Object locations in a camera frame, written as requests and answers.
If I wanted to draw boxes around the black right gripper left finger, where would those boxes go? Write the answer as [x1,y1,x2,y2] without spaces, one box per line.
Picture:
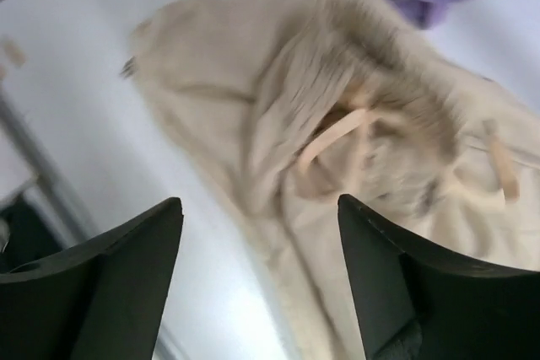
[1,197,184,360]

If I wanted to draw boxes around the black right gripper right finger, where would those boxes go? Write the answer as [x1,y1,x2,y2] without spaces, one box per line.
[337,195,539,360]

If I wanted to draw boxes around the beige trousers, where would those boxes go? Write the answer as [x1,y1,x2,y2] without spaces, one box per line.
[124,0,539,359]

